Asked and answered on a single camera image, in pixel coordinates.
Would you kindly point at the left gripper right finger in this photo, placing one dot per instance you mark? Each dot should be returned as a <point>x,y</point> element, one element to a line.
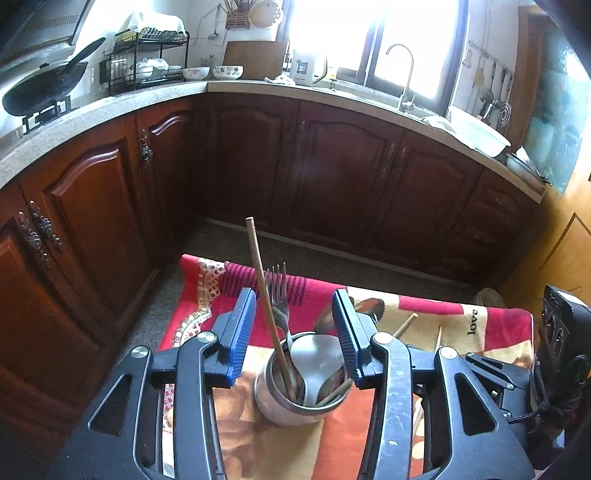
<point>475,407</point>

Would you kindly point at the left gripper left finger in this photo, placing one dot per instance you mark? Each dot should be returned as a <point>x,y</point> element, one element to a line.
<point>119,435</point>

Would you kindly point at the thin wooden chopstick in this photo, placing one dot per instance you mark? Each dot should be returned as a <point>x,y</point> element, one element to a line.
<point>374,359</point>

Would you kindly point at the white plastic rice spoon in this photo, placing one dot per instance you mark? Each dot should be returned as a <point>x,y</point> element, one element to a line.
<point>316,357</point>

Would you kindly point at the brown wooden chopstick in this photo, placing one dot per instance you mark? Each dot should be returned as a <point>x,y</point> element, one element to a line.
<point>264,298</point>

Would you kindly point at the dark handled metal spoon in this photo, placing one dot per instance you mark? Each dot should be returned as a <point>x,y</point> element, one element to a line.
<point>355,309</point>

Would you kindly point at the silver metal fork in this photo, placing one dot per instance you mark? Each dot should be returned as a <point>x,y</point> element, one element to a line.
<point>281,309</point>

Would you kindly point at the colourful patterned towel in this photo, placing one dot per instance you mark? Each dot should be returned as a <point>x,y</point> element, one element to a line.
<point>318,432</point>

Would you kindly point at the white steel utensil jar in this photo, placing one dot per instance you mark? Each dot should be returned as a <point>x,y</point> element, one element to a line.
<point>271,395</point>

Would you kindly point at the white plastic basin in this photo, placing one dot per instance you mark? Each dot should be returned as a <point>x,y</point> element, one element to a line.
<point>475,133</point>

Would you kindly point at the black wok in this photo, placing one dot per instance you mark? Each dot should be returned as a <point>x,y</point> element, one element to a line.
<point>48,85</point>

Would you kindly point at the black dish rack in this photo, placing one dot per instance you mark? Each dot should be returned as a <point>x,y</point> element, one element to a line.
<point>144,58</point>

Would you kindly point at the white electric kettle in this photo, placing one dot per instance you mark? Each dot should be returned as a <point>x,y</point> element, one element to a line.
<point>307,69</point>

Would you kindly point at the wooden cutting board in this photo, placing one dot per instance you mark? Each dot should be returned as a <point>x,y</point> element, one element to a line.
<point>259,59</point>

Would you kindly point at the steel range hood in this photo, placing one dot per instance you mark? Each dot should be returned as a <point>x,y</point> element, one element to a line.
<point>29,28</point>

